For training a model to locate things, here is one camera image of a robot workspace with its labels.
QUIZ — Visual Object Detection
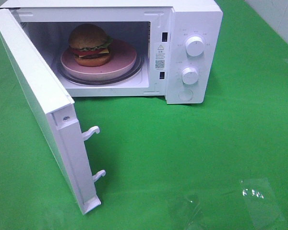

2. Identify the round white door release button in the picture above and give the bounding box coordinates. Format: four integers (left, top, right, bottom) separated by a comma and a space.
179, 89, 193, 101

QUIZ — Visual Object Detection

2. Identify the clear tape patch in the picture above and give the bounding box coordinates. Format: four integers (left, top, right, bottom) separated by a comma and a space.
240, 178, 286, 230
168, 194, 207, 230

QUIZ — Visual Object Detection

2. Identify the clear tape patch centre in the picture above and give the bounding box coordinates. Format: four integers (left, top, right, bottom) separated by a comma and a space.
168, 194, 207, 230

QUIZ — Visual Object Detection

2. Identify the white microwave oven body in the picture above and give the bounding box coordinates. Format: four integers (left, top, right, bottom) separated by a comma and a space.
0, 0, 223, 104

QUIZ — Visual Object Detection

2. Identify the burger with lettuce and tomato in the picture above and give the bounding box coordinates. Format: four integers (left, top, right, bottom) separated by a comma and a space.
68, 23, 113, 67

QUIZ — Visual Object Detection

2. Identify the pink round plate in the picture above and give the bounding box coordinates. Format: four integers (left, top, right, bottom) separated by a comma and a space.
60, 39, 137, 81

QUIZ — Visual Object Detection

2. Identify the white microwave knob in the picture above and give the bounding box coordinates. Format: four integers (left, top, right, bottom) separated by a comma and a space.
182, 68, 199, 85
185, 35, 204, 57

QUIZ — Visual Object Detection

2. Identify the upper white microwave knob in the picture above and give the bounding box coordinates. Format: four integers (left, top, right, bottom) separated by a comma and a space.
185, 35, 204, 57

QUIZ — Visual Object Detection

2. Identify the clear tape patch right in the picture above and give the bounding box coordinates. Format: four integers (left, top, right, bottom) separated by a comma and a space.
240, 178, 286, 230

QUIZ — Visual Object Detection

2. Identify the glass microwave turntable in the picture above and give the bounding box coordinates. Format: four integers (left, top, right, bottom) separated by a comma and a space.
57, 55, 144, 86

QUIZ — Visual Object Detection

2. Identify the lower white microwave knob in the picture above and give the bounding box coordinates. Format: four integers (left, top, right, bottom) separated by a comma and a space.
182, 68, 199, 85

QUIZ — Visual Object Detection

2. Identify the white microwave door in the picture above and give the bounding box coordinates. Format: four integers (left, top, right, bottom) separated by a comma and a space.
0, 9, 106, 214

